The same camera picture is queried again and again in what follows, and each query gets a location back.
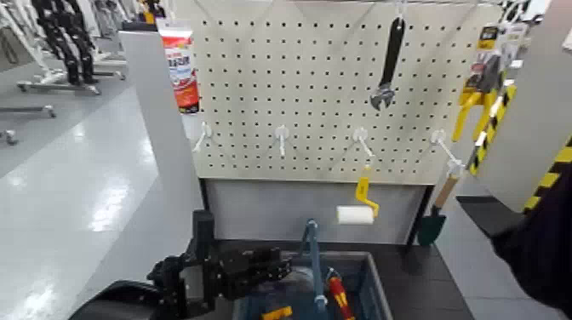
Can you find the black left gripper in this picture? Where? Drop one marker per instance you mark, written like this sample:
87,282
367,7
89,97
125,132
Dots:
237,274

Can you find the blue scissors with card packaging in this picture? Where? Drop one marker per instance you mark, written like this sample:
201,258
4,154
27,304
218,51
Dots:
297,286

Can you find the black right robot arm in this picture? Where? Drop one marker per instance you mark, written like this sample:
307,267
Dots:
545,259

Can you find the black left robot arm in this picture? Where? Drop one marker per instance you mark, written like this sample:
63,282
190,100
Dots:
125,299

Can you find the yellow item in crate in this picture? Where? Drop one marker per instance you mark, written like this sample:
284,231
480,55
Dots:
277,313

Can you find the teal plastic crate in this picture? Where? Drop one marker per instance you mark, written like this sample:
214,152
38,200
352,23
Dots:
373,290

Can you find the white pegboard hook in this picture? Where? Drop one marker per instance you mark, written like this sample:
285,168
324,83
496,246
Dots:
205,130
282,132
439,137
359,134

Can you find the plain grey partition panel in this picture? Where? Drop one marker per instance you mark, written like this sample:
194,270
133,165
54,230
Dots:
156,156

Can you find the beige pegboard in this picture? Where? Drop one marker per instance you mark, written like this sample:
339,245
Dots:
313,80

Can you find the red white sealant tube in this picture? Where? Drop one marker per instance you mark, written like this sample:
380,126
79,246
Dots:
183,76

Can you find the yellow pliers in packaging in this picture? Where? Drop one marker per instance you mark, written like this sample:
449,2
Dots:
465,107

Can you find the grey wheeled base leg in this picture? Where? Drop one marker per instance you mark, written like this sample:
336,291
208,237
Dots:
27,110
9,136

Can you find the white humanoid robot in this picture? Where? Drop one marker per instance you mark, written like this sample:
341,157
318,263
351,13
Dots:
107,22

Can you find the grey partition with hazard tape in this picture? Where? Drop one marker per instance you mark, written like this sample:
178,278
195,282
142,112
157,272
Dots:
536,111

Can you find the black humanoid robot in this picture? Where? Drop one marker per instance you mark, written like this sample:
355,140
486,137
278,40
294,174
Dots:
67,44

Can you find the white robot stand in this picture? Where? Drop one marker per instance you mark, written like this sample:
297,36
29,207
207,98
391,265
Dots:
31,49

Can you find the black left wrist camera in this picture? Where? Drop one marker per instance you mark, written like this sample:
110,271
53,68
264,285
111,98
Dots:
204,237

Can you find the black stand frame post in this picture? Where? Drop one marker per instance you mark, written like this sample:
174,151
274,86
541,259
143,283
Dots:
422,210
204,194

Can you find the black partition base plate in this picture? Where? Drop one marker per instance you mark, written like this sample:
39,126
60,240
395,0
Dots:
482,214

